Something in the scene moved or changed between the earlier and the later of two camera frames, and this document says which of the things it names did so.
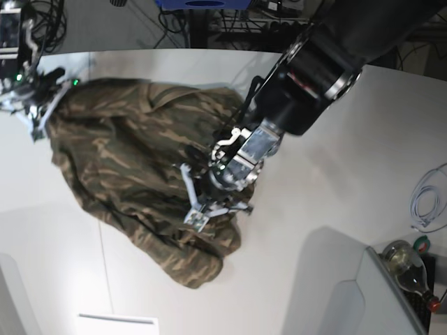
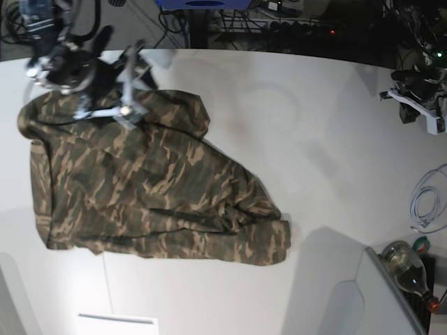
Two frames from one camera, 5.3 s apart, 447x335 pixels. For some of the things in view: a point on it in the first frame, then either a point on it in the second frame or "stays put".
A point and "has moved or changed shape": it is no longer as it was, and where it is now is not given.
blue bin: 204,5 stays put
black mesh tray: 418,303 stays put
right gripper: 238,158 → 429,85
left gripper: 33,91 → 85,67
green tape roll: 422,244 stays put
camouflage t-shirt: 123,142 has moved or changed shape
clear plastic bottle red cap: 401,257 stays put
